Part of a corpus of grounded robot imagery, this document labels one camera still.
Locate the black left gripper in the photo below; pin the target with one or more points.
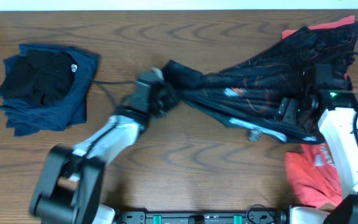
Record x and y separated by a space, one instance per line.
170 94

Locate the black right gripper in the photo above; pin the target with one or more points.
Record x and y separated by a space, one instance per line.
286 112

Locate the black orange-patterned jersey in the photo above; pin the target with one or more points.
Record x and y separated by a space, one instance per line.
247 95

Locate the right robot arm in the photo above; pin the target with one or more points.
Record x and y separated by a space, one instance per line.
337 121

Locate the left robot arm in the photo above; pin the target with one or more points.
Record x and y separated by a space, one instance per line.
69 187

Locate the red t-shirt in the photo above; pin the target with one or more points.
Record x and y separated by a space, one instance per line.
312 173

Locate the folded black shirt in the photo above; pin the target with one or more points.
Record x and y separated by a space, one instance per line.
39 78

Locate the folded navy blue shirt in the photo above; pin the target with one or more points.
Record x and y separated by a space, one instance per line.
26 118

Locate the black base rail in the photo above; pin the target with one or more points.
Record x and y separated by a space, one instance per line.
253 216

